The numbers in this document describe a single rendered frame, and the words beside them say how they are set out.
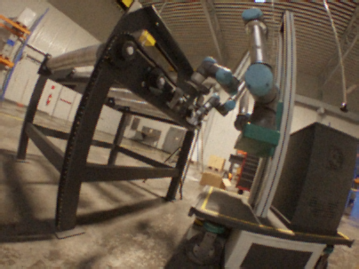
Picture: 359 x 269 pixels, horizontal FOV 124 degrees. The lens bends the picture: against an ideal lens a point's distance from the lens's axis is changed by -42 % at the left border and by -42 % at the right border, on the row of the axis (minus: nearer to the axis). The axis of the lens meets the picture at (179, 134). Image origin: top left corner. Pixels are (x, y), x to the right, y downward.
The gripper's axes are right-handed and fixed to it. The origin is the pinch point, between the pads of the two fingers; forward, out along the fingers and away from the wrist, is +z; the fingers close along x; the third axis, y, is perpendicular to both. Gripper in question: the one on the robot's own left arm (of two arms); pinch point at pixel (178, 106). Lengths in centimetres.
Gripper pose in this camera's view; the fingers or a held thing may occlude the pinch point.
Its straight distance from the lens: 88.3
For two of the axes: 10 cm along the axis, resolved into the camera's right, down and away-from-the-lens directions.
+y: -7.1, -6.1, 3.6
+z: -5.8, 7.9, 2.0
